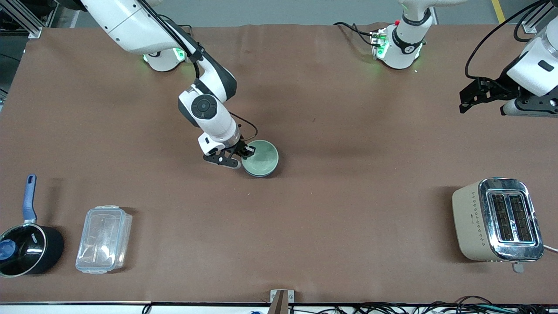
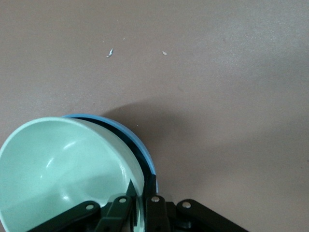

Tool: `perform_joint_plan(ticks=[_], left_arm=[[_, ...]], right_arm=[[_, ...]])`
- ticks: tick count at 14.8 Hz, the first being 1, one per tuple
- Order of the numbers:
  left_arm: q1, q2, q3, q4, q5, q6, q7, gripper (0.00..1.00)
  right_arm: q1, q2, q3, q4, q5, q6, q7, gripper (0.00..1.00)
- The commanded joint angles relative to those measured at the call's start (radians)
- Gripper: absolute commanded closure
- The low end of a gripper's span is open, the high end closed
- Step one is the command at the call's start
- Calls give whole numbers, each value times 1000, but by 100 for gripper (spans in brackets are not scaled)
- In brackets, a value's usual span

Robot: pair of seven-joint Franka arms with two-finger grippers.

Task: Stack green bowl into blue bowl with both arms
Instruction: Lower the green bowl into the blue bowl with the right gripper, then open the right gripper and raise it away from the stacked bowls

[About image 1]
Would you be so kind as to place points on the glass pan lid, blue knob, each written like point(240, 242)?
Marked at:
point(22, 250)

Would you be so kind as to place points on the metal table edge bracket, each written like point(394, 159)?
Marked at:
point(281, 301)

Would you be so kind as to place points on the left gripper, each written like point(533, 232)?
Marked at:
point(498, 84)

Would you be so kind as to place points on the green bowl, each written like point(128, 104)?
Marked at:
point(261, 159)

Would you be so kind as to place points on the beige and chrome toaster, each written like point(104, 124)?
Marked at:
point(492, 220)

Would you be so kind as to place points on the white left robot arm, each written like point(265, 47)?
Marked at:
point(405, 48)

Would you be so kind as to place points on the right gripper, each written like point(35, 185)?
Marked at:
point(238, 148)

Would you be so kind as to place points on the aluminium frame profile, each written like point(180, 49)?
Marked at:
point(534, 17)
point(26, 17)

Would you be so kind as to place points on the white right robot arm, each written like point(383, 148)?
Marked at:
point(205, 100)

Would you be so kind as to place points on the clear plastic food container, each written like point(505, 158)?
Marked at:
point(103, 240)

